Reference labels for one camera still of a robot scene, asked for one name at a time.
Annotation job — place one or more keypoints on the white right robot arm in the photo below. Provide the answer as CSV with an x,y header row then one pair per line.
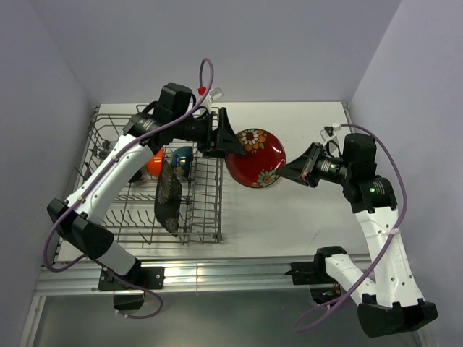
x,y
387,297

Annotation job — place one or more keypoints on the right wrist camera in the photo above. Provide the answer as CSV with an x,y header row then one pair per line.
x,y
329,134

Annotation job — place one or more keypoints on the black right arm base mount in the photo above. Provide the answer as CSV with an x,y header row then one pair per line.
x,y
305,273

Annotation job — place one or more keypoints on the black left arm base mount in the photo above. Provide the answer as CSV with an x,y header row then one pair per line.
x,y
145,277

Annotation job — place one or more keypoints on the black square floral plate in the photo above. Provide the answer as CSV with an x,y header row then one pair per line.
x,y
168,200

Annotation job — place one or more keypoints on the orange bowl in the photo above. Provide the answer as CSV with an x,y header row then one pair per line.
x,y
155,164

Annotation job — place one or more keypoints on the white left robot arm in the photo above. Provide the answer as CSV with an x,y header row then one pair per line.
x,y
176,115

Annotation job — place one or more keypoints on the grey wire dish rack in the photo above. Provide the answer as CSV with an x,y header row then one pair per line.
x,y
131,216

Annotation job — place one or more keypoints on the red round floral plate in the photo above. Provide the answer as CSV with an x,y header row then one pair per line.
x,y
264,153

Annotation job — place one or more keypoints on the dark blue beige bowl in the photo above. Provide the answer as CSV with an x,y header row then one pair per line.
x,y
181,160

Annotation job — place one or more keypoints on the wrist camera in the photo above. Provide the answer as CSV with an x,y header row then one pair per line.
x,y
211,95
329,134

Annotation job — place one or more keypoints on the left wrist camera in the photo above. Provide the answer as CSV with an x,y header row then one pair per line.
x,y
211,95

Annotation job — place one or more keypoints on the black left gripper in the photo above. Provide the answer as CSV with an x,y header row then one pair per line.
x,y
227,140

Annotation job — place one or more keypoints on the aluminium table rail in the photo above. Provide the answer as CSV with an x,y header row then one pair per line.
x,y
243,261

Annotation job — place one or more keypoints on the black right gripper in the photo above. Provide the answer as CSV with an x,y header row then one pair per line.
x,y
300,168

